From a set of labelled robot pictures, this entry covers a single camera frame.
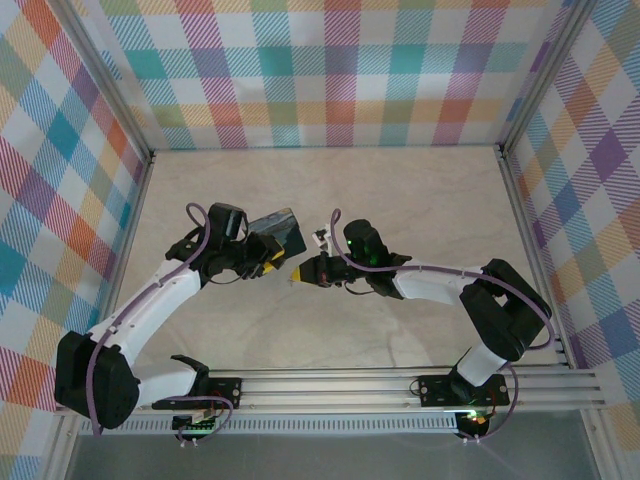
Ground dark blue book-shaped box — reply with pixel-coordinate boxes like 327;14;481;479
246;206;307;257

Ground aluminium table edge beam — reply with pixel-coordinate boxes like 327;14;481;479
497;144;576;371
82;152;157;351

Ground circuit board with green lights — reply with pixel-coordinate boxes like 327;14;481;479
172;409;221;435

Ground grey metal panel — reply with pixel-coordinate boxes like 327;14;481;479
64;432;601;480

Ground circuit board with orange part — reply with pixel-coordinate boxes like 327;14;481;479
457;409;494;437

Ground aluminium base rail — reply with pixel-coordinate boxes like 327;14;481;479
54;368;606;415

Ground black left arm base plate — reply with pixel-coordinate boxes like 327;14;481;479
152;377;244;412

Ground grey slotted cable duct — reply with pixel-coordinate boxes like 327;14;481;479
77;413;461;435

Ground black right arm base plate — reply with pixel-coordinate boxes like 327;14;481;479
417;374;511;409

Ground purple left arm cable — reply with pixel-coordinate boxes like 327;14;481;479
85;201;236;448

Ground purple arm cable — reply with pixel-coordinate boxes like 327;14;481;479
329;207;556;446
85;201;236;448

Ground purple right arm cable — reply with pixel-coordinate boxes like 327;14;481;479
329;207;556;446

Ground aluminium frame post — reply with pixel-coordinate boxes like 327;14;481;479
497;0;601;156
49;0;156;166

